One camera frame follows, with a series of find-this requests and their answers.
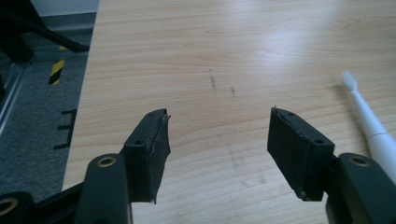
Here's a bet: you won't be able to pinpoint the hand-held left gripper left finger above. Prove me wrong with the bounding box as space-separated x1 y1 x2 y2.
119 107 172 205

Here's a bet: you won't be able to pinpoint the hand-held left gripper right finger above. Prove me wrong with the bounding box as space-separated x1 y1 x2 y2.
266 106 336 203

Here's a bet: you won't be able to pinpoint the white electric toothbrush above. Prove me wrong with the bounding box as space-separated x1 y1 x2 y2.
340 69 396 185

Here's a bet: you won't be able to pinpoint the black floor tape marks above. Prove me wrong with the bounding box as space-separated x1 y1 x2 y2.
52 108 78 150

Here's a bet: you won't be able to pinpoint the yellow black striped floor tape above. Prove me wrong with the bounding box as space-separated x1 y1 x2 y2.
48 59 66 86

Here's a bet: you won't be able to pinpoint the black metal stand base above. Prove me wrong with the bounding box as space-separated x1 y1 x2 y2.
0 0 91 64

